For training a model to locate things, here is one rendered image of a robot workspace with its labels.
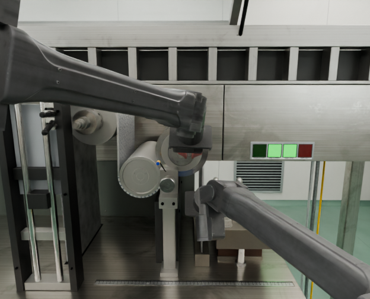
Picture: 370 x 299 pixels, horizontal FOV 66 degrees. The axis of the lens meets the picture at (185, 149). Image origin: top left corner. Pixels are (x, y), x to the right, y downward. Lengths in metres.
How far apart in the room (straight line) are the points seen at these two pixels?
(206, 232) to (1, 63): 0.52
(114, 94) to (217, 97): 0.80
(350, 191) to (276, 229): 1.07
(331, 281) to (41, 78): 0.41
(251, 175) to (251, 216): 3.13
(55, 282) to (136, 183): 0.33
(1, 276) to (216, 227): 0.64
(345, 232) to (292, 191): 2.31
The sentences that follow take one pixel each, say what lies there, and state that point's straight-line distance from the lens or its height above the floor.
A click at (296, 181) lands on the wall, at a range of 3.86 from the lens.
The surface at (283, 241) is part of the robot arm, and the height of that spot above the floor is 1.18.
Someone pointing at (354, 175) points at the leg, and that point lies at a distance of 1.53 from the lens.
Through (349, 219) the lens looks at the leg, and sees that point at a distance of 1.60.
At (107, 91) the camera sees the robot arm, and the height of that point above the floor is 1.41.
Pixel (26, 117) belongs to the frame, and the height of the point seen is 1.35.
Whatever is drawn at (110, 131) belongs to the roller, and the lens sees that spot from 0.82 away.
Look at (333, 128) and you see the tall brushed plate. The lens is 1.25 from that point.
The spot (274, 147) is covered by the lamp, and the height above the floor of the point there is 1.20.
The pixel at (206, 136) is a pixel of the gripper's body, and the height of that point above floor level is 1.31.
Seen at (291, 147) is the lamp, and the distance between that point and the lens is 1.19.
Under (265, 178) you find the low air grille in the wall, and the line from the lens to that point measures 3.72.
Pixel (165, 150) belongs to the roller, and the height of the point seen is 1.25.
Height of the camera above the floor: 1.41
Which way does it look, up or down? 11 degrees down
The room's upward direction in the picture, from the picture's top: straight up
